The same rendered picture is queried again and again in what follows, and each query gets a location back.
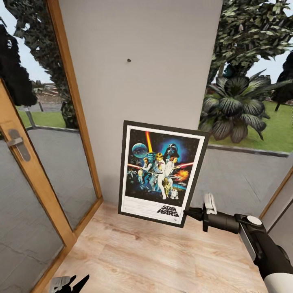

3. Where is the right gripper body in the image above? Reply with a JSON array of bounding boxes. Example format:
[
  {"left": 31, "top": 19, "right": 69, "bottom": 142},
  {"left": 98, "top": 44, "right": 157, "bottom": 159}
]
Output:
[{"left": 203, "top": 203, "right": 227, "bottom": 232}]

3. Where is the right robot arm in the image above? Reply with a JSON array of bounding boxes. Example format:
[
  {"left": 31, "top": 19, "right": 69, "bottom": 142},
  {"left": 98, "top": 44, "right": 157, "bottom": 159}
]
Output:
[{"left": 183, "top": 193, "right": 293, "bottom": 293}]

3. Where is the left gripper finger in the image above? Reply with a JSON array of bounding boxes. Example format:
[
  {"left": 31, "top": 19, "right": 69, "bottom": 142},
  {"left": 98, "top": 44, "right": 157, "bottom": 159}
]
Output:
[
  {"left": 72, "top": 275, "right": 90, "bottom": 293},
  {"left": 66, "top": 275, "right": 77, "bottom": 286}
]

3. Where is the poster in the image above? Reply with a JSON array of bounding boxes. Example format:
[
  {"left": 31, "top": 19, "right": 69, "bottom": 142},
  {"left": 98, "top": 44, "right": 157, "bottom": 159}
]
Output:
[{"left": 118, "top": 120, "right": 211, "bottom": 228}]

